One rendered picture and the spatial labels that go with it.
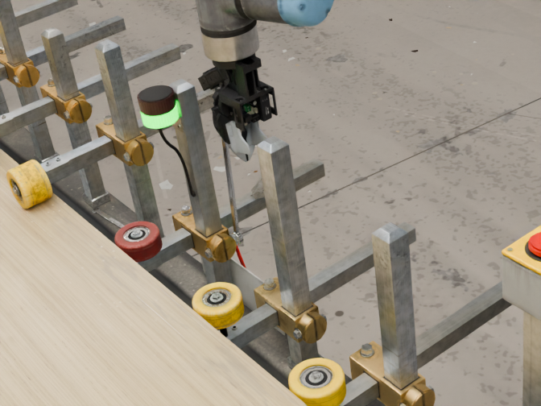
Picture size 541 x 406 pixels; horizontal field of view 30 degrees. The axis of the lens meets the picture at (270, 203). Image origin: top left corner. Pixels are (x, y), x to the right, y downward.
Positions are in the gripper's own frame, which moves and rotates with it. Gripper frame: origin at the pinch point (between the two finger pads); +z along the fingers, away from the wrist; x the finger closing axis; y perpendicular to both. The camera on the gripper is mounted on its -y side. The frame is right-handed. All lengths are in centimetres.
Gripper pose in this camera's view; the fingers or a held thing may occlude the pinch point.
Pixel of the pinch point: (243, 152)
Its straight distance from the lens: 175.8
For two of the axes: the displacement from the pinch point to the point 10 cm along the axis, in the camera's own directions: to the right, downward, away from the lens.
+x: 7.9, -4.2, 4.4
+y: 6.0, 3.8, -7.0
